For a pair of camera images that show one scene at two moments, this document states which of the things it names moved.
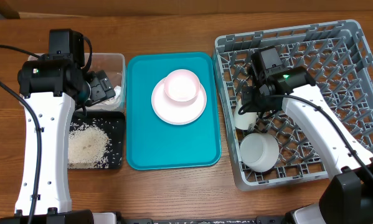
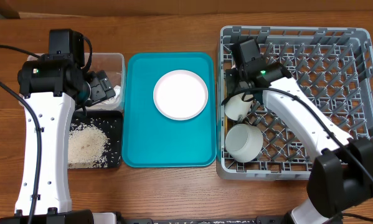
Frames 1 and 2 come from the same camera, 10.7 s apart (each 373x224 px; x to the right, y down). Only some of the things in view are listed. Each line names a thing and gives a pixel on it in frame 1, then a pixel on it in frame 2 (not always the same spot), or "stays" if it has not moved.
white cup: [246, 121] to [236, 106]
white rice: [88, 147] stays
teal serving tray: [152, 143] stays
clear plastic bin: [114, 65] stays
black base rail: [259, 220] stays
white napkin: [110, 104] stays
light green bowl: [258, 152] to [243, 142]
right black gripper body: [257, 104] to [232, 84]
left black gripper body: [101, 89] stays
